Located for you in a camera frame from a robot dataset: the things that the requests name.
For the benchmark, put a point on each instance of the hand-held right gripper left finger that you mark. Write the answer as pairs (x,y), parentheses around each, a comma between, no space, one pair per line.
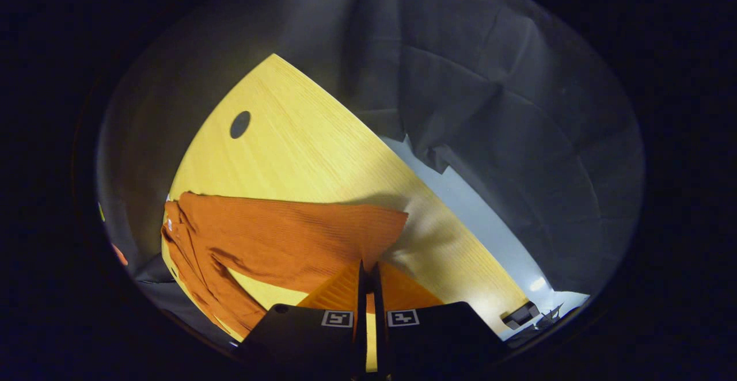
(305,341)

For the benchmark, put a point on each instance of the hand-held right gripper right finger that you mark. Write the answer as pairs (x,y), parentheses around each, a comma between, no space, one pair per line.
(437,341)

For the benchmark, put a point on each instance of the black table bracket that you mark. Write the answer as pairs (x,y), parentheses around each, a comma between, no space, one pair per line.
(521,315)

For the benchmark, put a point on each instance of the orange button shirt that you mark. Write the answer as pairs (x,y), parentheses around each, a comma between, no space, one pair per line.
(276,237)

